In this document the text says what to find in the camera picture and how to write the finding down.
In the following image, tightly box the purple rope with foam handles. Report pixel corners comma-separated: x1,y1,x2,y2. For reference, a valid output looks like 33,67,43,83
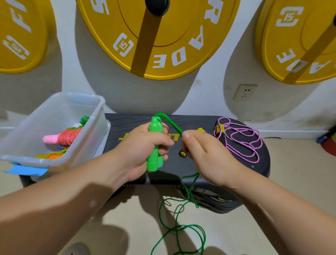
179,117,264,165

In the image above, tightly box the person's right forearm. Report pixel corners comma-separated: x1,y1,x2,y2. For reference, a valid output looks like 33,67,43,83
231,168,336,255

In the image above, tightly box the person's right hand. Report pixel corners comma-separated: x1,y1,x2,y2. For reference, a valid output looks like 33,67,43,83
181,130,247,189

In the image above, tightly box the large yellow weight plate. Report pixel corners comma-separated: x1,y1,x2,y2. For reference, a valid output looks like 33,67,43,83
76,0,241,81

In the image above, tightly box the pink handled jump rope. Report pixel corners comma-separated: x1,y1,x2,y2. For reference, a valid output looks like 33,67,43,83
42,126,85,148

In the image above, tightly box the black aerobic step platform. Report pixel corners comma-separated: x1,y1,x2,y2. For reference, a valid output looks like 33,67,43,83
20,113,272,213

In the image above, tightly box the black plate peg cap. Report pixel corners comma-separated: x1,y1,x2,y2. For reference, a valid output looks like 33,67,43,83
145,0,170,16

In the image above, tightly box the red fire extinguisher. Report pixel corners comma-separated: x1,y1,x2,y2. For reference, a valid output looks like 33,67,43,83
316,126,336,157

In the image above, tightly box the translucent plastic lid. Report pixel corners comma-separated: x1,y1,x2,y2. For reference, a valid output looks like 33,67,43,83
31,120,112,182

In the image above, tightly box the white wall socket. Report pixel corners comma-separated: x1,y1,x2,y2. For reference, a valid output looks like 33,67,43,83
233,83,258,102

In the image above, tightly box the dark green jump rope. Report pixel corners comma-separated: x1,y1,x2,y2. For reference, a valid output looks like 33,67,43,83
146,112,207,255

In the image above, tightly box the person's left grey shoe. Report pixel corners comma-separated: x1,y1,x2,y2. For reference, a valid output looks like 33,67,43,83
63,243,91,255

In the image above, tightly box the blue plastic piece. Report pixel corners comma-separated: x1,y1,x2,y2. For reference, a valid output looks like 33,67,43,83
4,164,49,177

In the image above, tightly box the person's left hand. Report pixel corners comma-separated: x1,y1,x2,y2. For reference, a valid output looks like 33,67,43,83
113,122,175,186

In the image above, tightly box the orange handled yellow jump rope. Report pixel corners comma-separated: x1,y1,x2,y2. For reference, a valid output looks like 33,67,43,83
36,149,69,160

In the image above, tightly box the person's left forearm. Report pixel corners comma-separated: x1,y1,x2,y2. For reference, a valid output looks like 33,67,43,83
0,152,127,255

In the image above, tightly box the clear plastic storage bin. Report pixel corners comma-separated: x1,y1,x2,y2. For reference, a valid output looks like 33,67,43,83
0,92,107,169

